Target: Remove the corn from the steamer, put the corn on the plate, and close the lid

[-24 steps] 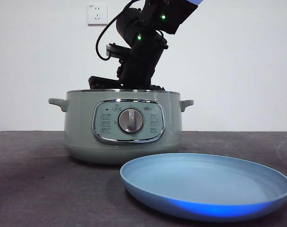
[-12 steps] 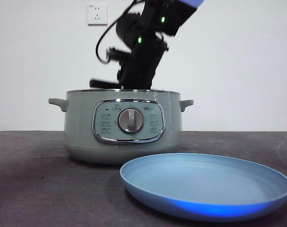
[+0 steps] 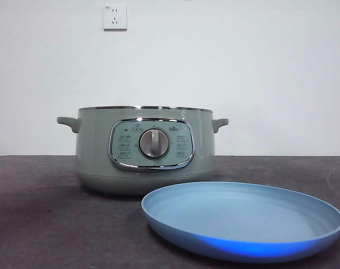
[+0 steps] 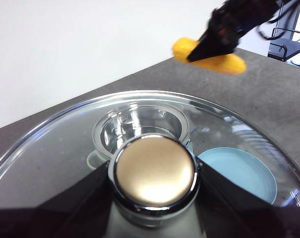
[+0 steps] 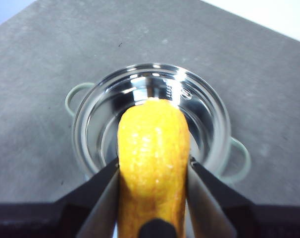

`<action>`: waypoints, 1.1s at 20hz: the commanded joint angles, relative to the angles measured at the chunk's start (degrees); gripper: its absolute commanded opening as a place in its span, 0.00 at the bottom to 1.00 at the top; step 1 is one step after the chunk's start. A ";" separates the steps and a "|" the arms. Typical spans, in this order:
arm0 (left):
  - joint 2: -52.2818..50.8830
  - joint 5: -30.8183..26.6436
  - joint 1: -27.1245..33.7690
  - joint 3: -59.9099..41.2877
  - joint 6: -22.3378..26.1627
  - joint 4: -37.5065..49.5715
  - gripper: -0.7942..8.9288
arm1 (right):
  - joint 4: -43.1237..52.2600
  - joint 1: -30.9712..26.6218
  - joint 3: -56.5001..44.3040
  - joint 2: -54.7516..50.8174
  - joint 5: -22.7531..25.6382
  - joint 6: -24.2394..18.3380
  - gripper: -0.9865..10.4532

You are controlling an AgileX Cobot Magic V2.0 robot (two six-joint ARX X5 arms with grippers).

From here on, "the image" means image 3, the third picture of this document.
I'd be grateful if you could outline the pale green electric steamer pot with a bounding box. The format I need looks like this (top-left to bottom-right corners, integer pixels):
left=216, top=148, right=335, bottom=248
left=56, top=105, right=229, bottom=196

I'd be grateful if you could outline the blue round plate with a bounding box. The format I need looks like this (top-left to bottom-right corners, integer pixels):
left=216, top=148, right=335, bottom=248
left=141, top=181, right=340, bottom=265

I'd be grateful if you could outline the white wall power socket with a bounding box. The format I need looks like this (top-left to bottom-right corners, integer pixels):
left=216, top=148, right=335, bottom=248
left=103, top=4, right=128, bottom=31

